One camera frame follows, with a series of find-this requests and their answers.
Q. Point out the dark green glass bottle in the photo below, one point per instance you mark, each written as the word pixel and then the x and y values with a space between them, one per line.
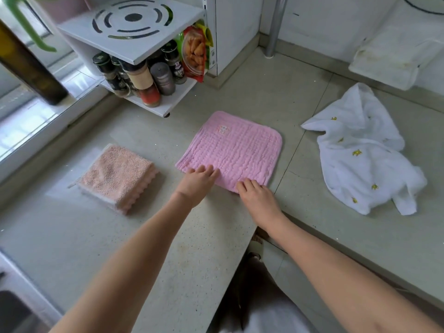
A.
pixel 31 72

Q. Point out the white window frame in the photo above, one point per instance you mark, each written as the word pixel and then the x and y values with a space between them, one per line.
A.
pixel 20 107

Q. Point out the white drip tray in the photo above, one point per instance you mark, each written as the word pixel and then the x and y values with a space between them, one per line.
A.
pixel 388 62

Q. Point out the red and green snack packet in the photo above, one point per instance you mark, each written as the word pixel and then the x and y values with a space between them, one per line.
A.
pixel 194 51

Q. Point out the light pink ribbed towel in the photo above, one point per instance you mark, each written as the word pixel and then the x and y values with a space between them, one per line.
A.
pixel 138 197

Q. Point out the peach towel with white trim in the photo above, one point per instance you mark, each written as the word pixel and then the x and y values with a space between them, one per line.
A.
pixel 114 173

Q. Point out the person's left forearm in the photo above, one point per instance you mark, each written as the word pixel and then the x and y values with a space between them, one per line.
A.
pixel 131 267

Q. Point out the person's left hand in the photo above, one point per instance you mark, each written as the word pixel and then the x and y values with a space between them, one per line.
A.
pixel 196 185

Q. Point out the glass pot lid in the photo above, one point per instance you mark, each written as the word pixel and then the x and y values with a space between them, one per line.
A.
pixel 423 8

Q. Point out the person's right hand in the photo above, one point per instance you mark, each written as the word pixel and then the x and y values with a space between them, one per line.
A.
pixel 260 204

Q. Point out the pink muslin cloth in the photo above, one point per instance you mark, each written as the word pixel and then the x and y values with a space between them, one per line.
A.
pixel 236 149

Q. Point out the tan and red spice jar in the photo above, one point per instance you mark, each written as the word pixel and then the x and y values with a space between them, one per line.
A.
pixel 144 84

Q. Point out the grey metal pipe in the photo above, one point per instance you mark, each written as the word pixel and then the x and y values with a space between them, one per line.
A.
pixel 275 24

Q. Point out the white tiered shelf rack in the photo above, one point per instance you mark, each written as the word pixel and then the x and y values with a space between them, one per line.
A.
pixel 236 31

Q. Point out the stainless steel sink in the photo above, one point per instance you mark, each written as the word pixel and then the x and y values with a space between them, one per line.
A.
pixel 20 291

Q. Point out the steel shaker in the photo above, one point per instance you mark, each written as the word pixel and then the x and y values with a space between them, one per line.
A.
pixel 163 79

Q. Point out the black-lidded spice jar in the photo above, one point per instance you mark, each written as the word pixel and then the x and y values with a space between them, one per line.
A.
pixel 107 72
pixel 175 62
pixel 121 74
pixel 154 58

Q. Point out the white banana print cloth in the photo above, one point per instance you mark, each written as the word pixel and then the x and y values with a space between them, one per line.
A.
pixel 360 162

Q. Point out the person's right forearm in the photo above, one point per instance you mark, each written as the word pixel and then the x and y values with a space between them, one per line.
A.
pixel 347 280

